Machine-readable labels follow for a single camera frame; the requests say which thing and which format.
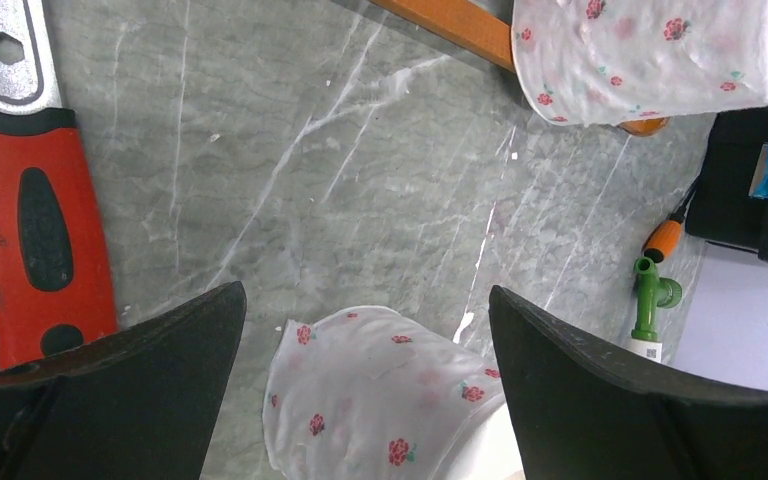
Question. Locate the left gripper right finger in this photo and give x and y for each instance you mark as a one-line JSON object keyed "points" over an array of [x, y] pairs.
{"points": [[584, 408]]}

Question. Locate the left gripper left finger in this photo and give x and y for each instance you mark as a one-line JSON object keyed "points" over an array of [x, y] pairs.
{"points": [[139, 404]]}

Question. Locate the white roll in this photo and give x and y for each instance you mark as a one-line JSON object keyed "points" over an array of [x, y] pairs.
{"points": [[367, 393], [613, 61]]}

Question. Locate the orange wooden two-tier shelf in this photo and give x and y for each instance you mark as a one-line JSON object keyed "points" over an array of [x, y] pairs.
{"points": [[462, 23]]}

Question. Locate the green and white pipe fitting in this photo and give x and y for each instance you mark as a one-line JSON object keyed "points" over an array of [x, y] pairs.
{"points": [[653, 292]]}

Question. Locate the black plastic toolbox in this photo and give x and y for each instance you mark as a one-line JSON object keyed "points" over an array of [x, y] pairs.
{"points": [[730, 204]]}

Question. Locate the red handled tool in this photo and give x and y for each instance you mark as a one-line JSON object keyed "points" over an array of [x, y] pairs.
{"points": [[56, 289]]}

